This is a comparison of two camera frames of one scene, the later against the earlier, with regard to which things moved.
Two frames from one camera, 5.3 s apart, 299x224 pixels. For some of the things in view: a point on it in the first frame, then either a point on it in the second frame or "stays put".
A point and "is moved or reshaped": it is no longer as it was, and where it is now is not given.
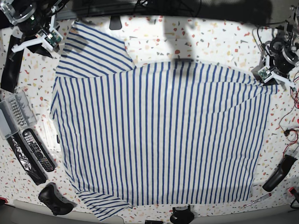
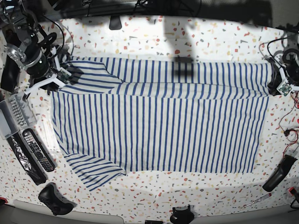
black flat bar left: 12,66 stays put
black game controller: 51,195 stays put
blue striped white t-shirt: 170,132 is moved or reshaped
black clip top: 115,23 stays put
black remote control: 29,136 stays put
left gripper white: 52,39 -> 54,79
